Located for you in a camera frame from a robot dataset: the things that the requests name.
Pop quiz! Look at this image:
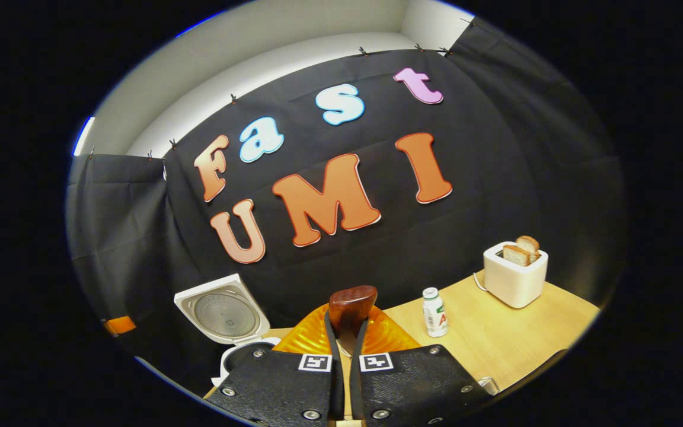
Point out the black backdrop cloth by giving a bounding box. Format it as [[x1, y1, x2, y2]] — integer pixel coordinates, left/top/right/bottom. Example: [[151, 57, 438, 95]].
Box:
[[66, 17, 627, 398]]

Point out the brown wooden spoon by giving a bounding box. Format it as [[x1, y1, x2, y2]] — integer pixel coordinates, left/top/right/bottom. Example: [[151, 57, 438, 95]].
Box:
[[328, 285, 378, 356]]

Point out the white toaster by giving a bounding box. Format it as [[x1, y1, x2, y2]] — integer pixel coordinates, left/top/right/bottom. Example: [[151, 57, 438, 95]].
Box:
[[483, 241, 549, 309]]

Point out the white drink bottle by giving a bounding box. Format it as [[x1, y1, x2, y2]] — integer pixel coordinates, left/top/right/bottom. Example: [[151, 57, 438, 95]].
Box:
[[422, 288, 448, 338]]

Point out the toasted bread slice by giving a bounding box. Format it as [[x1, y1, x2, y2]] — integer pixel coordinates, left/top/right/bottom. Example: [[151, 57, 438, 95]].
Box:
[[516, 235, 541, 262], [502, 245, 532, 267]]

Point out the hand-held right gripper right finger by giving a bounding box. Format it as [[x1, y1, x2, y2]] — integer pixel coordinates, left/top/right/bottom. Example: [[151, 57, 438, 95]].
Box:
[[349, 305, 493, 425]]

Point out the white rice cooker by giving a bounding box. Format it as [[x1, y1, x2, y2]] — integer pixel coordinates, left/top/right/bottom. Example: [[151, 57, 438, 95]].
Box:
[[174, 273, 283, 387]]

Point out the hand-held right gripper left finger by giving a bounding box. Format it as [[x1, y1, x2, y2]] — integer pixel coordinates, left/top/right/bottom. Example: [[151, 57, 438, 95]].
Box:
[[205, 304, 345, 425]]

